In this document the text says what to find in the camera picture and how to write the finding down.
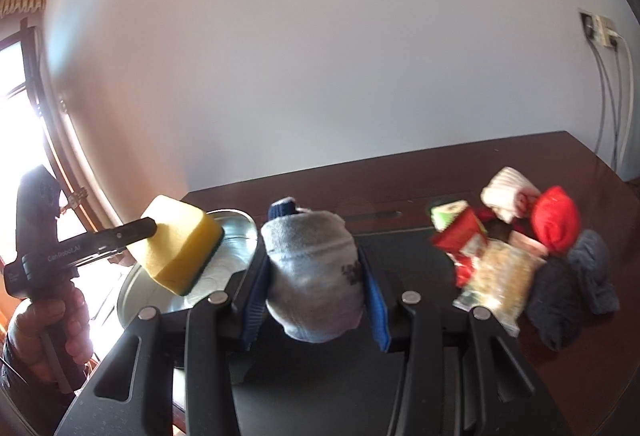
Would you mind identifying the yellow green sponge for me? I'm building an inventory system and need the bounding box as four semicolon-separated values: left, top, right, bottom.
128;195;224;296

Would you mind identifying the red snack packet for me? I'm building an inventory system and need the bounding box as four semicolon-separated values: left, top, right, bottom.
432;206;488;289

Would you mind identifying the black fuzzy sock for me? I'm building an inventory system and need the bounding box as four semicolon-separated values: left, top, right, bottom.
525;257;585;352

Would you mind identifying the cream knitted sock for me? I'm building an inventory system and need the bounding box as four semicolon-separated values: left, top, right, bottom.
480;167;541;223

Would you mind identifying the person's left hand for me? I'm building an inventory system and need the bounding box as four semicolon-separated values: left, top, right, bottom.
8;281;93;384

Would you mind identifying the round metal tin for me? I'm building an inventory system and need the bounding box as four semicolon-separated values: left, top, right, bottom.
116;209;258;328

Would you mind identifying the black desk mat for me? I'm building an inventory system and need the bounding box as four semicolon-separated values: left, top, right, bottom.
229;229;458;435

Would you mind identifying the green white tissue pack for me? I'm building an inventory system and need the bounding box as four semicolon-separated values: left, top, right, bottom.
430;200;469;232

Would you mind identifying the clear grain snack bag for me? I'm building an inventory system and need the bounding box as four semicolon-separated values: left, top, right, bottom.
452;240;546;338

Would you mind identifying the red rolled sock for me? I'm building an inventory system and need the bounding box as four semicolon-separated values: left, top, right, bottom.
530;185;582;255

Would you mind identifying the dark grey sock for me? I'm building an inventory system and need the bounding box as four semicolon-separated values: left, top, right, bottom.
567;229;620;315

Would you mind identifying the wooden window frame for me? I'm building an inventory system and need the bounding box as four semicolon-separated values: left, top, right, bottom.
1;15;122;231

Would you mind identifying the grey cable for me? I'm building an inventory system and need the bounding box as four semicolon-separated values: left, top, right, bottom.
588;40;620;157

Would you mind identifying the wall power socket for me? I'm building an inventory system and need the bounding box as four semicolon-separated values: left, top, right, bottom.
578;10;620;49

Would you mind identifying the white cable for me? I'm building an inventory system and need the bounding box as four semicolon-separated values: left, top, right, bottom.
612;32;636;175

